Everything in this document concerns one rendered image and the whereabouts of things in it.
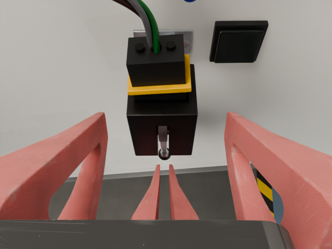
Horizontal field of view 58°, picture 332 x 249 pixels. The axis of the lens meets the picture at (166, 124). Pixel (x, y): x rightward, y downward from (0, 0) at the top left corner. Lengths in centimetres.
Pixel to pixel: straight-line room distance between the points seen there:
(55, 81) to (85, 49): 6
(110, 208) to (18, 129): 117
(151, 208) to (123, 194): 123
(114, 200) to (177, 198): 125
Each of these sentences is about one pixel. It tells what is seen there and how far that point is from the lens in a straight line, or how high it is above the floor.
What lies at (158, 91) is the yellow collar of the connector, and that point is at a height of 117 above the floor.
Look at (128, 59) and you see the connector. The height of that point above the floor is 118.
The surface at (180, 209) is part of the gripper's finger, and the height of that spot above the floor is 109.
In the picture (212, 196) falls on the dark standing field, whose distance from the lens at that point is 143.
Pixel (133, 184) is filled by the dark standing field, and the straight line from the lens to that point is 146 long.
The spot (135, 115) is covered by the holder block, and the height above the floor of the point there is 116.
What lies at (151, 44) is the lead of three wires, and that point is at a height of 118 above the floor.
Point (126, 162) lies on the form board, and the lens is 46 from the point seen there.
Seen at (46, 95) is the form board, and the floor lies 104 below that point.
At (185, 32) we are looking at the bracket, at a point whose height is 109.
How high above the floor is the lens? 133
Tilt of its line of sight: 78 degrees down
